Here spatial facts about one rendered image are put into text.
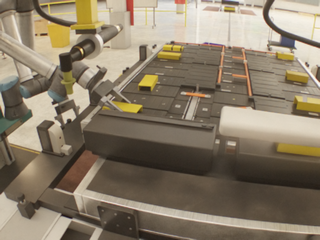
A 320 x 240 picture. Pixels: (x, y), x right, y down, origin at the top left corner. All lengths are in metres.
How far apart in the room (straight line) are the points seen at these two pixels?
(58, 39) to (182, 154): 6.70
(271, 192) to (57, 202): 0.71
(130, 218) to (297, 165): 0.51
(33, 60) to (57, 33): 5.98
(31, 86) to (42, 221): 0.89
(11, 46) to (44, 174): 0.62
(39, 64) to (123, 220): 0.86
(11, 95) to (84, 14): 1.19
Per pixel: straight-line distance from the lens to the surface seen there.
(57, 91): 1.19
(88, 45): 0.77
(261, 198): 0.80
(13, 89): 1.86
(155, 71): 1.63
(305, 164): 0.82
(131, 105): 1.14
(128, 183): 0.81
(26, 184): 1.07
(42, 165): 1.14
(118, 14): 6.21
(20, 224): 0.99
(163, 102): 1.23
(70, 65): 0.68
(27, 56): 1.31
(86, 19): 0.78
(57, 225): 0.94
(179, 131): 0.83
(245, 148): 0.79
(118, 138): 0.82
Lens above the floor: 1.54
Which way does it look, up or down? 30 degrees down
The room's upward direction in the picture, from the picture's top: straight up
